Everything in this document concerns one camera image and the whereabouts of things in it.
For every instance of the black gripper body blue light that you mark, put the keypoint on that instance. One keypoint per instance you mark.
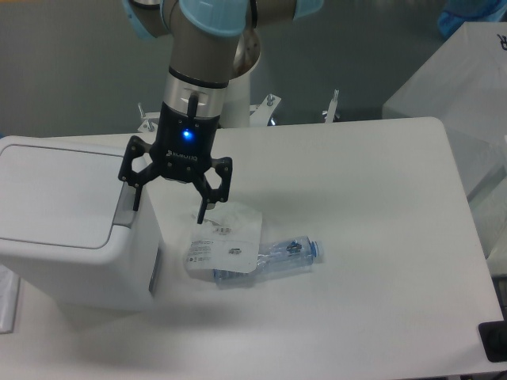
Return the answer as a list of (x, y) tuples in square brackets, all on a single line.
[(182, 147)]

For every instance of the white push-top trash can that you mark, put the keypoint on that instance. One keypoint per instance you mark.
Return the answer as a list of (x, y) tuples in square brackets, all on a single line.
[(72, 228)]

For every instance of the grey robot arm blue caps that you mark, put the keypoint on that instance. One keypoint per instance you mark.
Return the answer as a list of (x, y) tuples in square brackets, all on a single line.
[(205, 35)]

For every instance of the crumpled white plastic wrapper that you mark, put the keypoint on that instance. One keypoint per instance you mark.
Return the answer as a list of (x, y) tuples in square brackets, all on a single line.
[(227, 240)]

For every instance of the crushed clear plastic bottle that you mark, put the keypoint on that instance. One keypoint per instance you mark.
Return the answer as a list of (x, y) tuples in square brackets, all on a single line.
[(275, 260)]

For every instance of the clear plastic sheet left edge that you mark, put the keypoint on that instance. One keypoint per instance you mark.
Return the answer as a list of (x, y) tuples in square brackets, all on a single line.
[(10, 283)]

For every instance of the white box at right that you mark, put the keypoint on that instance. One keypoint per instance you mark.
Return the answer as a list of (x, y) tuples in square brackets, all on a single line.
[(463, 84)]

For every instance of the blue shoe cover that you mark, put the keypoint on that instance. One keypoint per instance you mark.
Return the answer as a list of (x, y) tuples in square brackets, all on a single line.
[(448, 22)]

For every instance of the black device at table corner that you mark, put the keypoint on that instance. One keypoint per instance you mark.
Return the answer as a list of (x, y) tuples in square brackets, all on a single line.
[(493, 337)]

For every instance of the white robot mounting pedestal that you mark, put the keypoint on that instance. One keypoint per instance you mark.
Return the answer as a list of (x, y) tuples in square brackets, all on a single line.
[(239, 112)]

